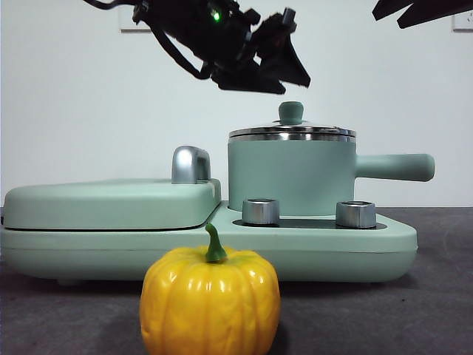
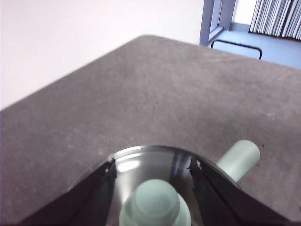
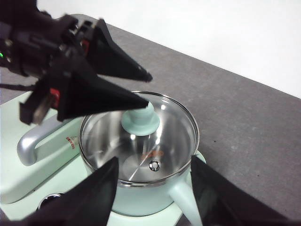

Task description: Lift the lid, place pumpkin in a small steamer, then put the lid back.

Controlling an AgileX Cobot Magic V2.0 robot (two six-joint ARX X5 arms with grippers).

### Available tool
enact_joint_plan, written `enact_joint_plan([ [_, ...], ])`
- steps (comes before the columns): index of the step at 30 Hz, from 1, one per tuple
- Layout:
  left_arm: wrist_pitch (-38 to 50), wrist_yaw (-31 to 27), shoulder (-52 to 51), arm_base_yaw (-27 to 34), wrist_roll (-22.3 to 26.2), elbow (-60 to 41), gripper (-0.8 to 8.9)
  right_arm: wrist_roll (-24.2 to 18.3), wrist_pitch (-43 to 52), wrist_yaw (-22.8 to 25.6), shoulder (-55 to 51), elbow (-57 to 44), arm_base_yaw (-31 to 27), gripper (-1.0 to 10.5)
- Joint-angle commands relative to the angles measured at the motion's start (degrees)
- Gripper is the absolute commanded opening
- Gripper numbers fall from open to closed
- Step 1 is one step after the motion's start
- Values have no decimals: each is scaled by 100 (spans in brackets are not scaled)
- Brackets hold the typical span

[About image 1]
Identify glass pot lid green knob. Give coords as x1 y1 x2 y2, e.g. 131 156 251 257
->
228 101 358 137

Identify yellow toy pumpkin green stem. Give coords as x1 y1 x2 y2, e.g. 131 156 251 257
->
139 223 282 355

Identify silver cooker dial knob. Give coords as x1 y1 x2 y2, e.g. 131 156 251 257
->
336 201 378 229
242 198 281 226

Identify mint green cooker base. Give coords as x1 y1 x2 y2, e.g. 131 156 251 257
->
0 201 419 288

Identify white wall socket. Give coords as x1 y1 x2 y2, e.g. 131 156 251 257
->
119 7 154 33
452 13 473 33

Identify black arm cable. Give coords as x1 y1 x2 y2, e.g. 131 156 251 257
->
83 0 126 10
147 21 214 81

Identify mint green pot with handle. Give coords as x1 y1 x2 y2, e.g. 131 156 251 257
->
227 131 436 220

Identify mint griddle cover silver handle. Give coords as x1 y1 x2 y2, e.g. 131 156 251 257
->
2 146 222 232

